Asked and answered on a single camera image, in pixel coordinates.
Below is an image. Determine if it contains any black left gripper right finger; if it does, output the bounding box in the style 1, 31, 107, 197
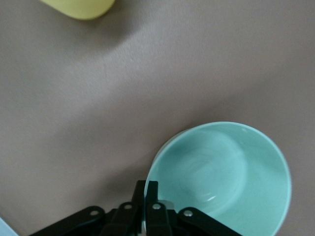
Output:
145, 181, 237, 236

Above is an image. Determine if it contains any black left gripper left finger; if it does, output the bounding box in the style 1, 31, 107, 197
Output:
29, 180, 146, 236

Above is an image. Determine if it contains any mint green bowl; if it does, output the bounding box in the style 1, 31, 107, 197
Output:
145, 121, 293, 236

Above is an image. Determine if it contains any yellow cup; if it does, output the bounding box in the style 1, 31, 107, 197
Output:
40, 0, 116, 20

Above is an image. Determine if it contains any translucent white plastic box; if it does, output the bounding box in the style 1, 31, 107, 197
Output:
0, 216, 20, 236

